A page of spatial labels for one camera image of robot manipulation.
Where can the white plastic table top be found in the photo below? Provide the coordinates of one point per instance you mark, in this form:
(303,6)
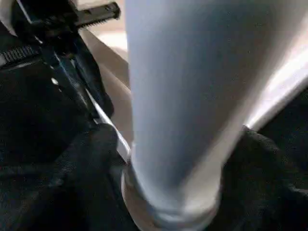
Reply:
(284,82)

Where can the black work mat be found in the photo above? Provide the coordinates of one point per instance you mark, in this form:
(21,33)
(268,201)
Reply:
(29,106)

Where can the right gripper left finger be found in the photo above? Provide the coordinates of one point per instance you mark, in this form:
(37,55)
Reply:
(82,187)

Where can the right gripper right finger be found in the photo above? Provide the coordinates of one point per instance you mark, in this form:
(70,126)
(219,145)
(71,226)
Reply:
(264,187)

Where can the white plastic table leg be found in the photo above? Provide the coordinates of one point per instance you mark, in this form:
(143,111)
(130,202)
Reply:
(192,96)

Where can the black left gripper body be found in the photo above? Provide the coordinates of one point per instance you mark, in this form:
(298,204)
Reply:
(48,14)

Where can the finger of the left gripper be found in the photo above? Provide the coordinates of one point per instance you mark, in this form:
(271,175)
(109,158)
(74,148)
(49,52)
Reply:
(70,82)
(91,72)

